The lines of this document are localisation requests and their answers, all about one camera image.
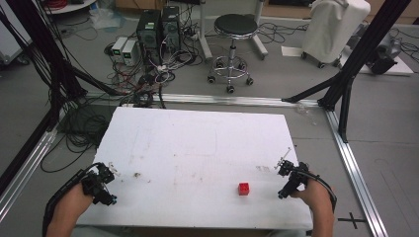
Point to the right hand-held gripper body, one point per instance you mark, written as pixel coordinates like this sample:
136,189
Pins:
293,179

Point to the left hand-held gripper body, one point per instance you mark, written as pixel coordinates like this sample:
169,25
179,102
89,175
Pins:
97,187

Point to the person's left hand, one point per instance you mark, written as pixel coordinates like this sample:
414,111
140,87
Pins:
77,197

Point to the person's right hand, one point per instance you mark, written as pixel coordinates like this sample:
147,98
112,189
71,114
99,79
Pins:
309,194

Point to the red cube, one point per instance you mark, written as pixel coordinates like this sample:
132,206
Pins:
243,189

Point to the white power supply box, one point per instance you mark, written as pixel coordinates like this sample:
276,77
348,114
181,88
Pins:
118,47
129,52

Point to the white stand leg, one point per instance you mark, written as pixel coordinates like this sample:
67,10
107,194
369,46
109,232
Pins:
205,33
259,39

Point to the white covered cart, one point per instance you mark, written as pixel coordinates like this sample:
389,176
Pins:
332,29

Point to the large black computer tower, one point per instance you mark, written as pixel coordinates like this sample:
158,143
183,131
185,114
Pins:
149,36

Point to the black floor machine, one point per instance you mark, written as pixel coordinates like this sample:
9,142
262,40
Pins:
383,57

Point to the black round stool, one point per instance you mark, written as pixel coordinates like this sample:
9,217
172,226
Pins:
235,26

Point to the white floor board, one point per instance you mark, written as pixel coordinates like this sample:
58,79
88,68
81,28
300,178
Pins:
400,67

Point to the clear plastic bag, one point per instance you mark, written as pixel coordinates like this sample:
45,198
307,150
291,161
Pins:
105,18

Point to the slim black computer tower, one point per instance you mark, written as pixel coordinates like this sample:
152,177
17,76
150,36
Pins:
171,28

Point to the round white table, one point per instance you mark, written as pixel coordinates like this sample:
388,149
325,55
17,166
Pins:
70,6

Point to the aluminium floor rail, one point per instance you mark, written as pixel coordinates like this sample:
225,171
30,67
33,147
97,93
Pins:
230,99
26,171
355,171

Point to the black frame post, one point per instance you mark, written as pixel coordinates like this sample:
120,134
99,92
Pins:
362,52
49,49

